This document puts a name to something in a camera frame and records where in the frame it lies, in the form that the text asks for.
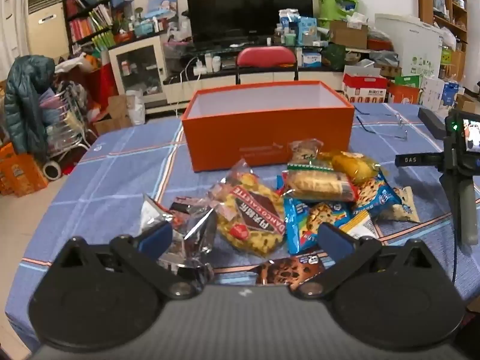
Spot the light blue packet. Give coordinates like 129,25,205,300
298,17,319,44

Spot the blue white milk bag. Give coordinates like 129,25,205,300
278,8,301,32

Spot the orange printed carton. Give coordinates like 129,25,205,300
0,142,49,197

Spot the pastel picture board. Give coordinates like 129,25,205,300
147,0,179,19

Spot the white low television stand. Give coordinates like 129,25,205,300
163,45,346,115

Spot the brown chocolate cookie packet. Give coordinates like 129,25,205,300
256,252,328,286

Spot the white yellow label snack packet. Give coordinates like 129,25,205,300
337,211,380,241

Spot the silver foil snack packet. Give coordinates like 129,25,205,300
138,194,219,271

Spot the white chest freezer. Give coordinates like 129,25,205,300
375,13,443,79

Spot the blue black sandwich cookie packet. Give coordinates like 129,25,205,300
282,196,323,255

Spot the brown cardboard box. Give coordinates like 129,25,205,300
93,94,132,136

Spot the black television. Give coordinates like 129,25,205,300
184,0,314,44

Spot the teal tissue box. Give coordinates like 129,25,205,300
133,20,154,38

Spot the orange cardboard box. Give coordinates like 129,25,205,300
182,80,355,173

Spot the yellow snack packet brown label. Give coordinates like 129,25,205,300
208,159,286,259

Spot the dark green patterned bag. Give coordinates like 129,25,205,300
322,44,346,71

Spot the clear packet of brown granola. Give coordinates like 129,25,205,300
288,139,325,166

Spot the small cardboard box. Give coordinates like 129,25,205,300
455,94,477,113

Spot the black cable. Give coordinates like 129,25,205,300
451,180,461,285

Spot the red gift bag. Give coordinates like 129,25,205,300
84,64,119,109

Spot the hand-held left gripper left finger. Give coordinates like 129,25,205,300
56,220,205,301

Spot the blue chocolate chip cookie packet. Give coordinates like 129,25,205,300
352,174,421,224
305,200,355,235

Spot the red folding chair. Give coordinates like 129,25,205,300
235,46,299,85

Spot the orange green carton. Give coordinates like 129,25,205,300
388,76,422,104

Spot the beige standing air conditioner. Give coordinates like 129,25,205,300
25,0,70,59

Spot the grey plastic bag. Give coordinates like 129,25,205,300
369,50,400,66

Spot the red white gift carton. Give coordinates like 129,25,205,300
342,73,389,104

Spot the blue plaid tablecloth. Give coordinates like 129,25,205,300
5,101,480,349

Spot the open cardboard box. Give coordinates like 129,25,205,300
329,20,369,49

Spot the white glass door cabinet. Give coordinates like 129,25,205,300
108,35,167,104

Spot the dark bookshelf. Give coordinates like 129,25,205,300
60,0,115,55

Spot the yellow cake packet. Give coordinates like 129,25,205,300
330,151,380,185

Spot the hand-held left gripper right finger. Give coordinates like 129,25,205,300
289,222,437,301

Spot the wooden shelf unit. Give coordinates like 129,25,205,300
416,0,469,46

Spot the white blue carton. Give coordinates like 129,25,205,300
420,77,460,111

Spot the white plastic bag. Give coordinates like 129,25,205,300
125,90,146,125

